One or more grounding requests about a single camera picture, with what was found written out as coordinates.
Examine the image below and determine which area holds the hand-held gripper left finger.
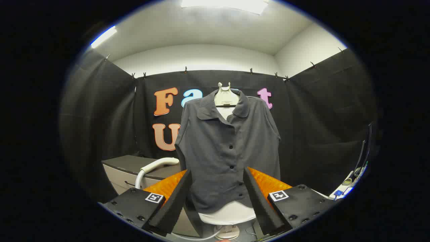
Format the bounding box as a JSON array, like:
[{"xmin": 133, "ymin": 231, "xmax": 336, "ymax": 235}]
[{"xmin": 102, "ymin": 169, "xmax": 193, "ymax": 237}]

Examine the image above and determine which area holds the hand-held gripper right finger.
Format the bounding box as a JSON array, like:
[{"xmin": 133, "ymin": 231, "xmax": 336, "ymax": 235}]
[{"xmin": 242, "ymin": 166, "xmax": 337, "ymax": 236}]

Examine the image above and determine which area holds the white garment steamer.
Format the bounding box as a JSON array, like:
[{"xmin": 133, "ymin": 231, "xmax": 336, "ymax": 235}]
[{"xmin": 135, "ymin": 157, "xmax": 180, "ymax": 190}]

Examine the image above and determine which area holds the grey button-up shirt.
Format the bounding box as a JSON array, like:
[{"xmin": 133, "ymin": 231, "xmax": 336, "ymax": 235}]
[{"xmin": 174, "ymin": 89, "xmax": 282, "ymax": 214}]

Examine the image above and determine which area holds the grey drawer cabinet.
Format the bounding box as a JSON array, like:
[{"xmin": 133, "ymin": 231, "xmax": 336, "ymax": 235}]
[{"xmin": 101, "ymin": 155, "xmax": 203, "ymax": 237}]

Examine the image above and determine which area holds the white paper sheet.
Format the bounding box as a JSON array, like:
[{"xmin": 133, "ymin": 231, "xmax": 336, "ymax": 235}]
[{"xmin": 311, "ymin": 188, "xmax": 335, "ymax": 201}]

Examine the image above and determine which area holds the white power strip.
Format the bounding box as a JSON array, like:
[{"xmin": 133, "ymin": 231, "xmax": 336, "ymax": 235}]
[{"xmin": 330, "ymin": 168, "xmax": 368, "ymax": 200}]

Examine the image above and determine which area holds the black backdrop cloth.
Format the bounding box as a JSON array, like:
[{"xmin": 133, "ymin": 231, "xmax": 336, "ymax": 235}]
[{"xmin": 60, "ymin": 47, "xmax": 379, "ymax": 204}]

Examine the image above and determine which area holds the row of black clips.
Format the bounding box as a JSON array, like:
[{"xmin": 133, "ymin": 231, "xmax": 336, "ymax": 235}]
[{"xmin": 104, "ymin": 47, "xmax": 345, "ymax": 83}]

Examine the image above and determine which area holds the narrow ceiling light strip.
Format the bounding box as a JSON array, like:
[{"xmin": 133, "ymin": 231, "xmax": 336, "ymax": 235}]
[{"xmin": 90, "ymin": 26, "xmax": 118, "ymax": 48}]

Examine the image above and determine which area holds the wide ceiling light panel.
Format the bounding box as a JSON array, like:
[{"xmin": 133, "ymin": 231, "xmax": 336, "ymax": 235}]
[{"xmin": 181, "ymin": 0, "xmax": 269, "ymax": 15}]

